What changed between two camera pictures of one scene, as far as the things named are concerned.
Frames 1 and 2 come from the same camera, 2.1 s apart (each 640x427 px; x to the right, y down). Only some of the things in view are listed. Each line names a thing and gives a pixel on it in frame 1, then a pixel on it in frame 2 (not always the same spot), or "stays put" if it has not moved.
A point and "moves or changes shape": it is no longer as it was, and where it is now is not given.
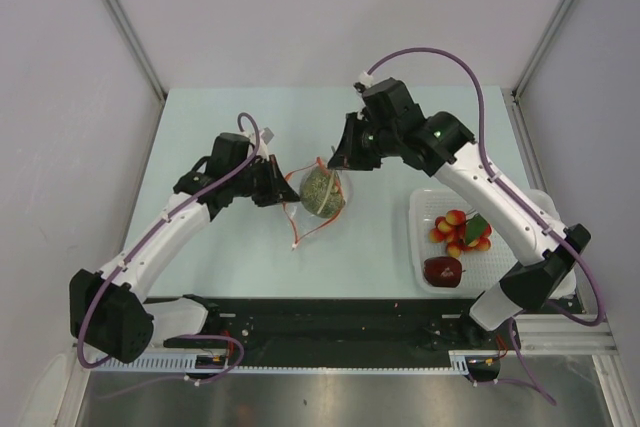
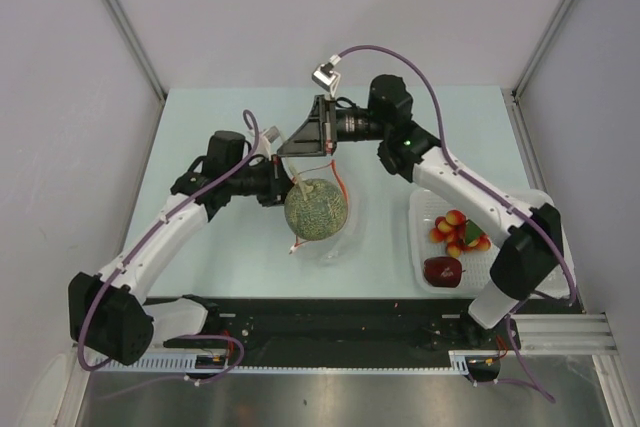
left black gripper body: [256, 181] stays put
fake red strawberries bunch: [461, 233] stays put
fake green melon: [322, 192] moves or changes shape
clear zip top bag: [322, 192] moves or changes shape
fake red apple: [442, 271] stays put
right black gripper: [347, 156] -> [319, 134]
